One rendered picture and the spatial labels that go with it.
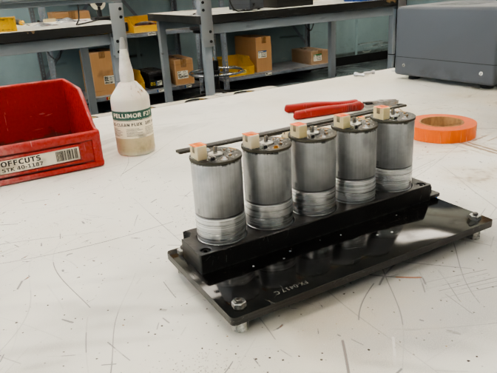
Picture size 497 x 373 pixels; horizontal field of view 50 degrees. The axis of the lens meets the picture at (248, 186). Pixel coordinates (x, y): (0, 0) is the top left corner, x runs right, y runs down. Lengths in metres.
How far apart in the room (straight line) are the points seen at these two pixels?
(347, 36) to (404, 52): 5.23
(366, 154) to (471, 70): 0.44
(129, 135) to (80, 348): 0.27
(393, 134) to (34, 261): 0.21
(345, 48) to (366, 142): 5.70
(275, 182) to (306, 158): 0.02
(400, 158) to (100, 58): 4.04
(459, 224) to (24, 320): 0.22
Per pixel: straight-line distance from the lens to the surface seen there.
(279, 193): 0.26
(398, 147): 0.31
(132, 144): 0.48
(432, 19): 0.74
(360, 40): 6.12
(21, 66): 4.62
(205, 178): 0.24
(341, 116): 0.29
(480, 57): 0.71
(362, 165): 0.29
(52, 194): 0.42
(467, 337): 0.24
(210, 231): 0.25
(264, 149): 0.25
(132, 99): 0.47
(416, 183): 0.33
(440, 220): 0.31
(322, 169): 0.27
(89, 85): 3.22
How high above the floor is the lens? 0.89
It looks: 21 degrees down
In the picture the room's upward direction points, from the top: 3 degrees counter-clockwise
